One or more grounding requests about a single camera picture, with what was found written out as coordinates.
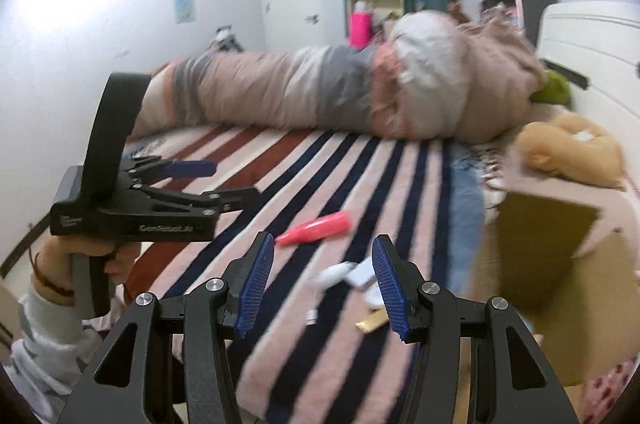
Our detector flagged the tan plush toy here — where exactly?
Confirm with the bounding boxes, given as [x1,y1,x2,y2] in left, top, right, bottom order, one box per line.
[515,111,626,191]

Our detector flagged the light blue jeans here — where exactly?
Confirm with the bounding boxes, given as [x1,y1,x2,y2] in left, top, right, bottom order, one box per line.
[446,144,494,295]

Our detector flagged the black white exercise machine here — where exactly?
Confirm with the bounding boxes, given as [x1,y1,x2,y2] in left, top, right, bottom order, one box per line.
[209,23,244,55]

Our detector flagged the grey white pillow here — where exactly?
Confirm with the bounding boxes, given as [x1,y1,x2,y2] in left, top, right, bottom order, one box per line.
[389,10,474,141]

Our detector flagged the white tube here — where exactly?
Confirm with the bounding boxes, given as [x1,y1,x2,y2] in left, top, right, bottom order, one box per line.
[307,265,358,287]

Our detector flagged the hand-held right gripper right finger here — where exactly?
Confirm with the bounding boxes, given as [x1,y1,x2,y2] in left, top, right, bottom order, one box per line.
[372,234,581,424]

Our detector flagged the person's left forearm white sleeve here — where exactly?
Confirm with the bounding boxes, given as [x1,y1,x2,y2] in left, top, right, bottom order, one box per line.
[9,276,118,423]

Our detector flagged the beige pink blanket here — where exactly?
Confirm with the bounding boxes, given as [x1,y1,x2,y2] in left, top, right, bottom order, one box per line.
[449,16,549,143]

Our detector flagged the pink plastic bottle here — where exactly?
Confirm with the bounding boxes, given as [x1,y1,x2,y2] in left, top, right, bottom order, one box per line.
[275,211,351,247]

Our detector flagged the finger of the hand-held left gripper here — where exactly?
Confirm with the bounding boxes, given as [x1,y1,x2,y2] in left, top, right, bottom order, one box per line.
[125,156,218,185]
[147,186,261,215]

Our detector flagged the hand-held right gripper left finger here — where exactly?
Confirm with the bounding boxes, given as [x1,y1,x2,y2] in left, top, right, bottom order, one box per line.
[57,231,276,424]

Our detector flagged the tall pink water bottle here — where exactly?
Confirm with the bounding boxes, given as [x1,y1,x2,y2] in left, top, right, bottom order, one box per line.
[348,0,376,51]

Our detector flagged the green plush toy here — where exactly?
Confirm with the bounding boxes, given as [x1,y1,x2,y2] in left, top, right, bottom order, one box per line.
[530,70,574,107]

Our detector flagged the red dotted cloth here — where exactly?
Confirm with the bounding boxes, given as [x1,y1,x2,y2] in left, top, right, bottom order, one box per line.
[584,363,627,421]

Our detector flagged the white headboard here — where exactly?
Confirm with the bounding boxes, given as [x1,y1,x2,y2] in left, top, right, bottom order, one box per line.
[537,1,640,185]

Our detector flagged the person's left hand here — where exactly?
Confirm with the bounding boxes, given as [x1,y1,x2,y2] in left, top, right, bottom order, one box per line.
[31,235,142,302]

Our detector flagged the pink grey rolled quilt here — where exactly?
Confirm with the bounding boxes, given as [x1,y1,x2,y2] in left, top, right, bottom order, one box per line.
[134,44,397,135]

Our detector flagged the blue wall poster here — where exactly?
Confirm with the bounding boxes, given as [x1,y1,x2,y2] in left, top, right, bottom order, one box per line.
[172,0,195,25]

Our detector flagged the gold packet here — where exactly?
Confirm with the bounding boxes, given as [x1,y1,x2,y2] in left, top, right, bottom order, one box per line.
[355,309,391,334]

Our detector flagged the striped blanket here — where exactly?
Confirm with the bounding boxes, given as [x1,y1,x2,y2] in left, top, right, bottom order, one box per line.
[115,124,501,424]

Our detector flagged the cardboard box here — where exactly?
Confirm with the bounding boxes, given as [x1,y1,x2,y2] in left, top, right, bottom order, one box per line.
[452,190,640,405]

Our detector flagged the white flat box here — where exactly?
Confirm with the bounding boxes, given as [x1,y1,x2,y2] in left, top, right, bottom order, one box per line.
[347,256,384,293]

